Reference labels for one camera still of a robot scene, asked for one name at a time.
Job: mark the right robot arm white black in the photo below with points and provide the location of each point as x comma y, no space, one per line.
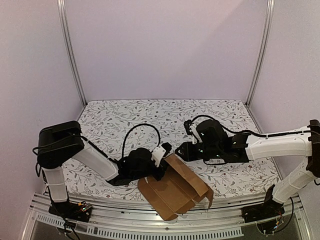
211,140

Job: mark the brown cardboard paper box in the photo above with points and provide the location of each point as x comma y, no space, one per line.
177,192

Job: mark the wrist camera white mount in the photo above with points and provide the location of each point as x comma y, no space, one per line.
190,129
161,152

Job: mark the aluminium frame post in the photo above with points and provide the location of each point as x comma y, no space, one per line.
262,51
61,6

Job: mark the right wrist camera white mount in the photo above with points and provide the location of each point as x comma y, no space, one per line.
190,129

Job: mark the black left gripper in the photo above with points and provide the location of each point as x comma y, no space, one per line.
163,168

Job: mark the floral patterned table mat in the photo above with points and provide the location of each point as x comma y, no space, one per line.
120,126

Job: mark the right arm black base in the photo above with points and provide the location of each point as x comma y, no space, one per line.
268,209

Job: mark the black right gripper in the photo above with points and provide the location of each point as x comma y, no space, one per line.
188,151

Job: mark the aluminium front rail frame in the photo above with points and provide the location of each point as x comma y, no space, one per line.
120,219

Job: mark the right aluminium frame post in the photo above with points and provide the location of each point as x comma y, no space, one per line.
262,51

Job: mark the left aluminium frame post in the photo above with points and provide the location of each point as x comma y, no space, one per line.
61,6

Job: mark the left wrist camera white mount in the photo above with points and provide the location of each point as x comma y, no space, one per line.
161,152

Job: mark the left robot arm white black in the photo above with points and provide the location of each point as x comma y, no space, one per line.
61,142

